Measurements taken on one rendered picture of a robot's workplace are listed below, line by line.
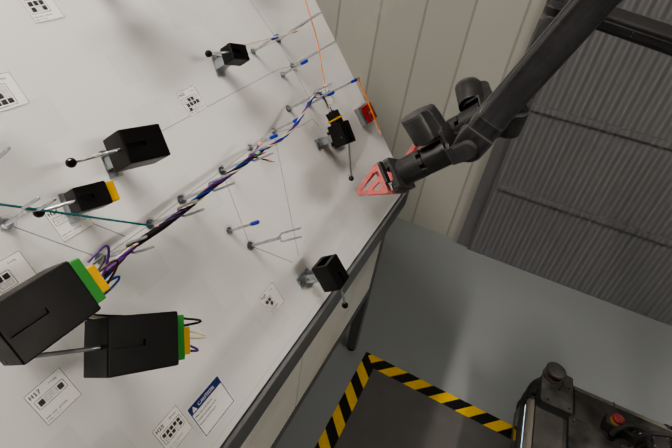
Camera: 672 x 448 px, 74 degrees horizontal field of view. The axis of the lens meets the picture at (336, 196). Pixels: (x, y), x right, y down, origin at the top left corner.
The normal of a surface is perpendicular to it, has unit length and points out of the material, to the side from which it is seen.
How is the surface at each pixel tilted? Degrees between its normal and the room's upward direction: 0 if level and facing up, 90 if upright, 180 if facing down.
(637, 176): 90
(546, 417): 0
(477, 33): 90
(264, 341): 51
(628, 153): 90
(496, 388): 0
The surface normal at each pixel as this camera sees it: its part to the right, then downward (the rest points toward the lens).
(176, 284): 0.77, -0.24
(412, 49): -0.41, 0.48
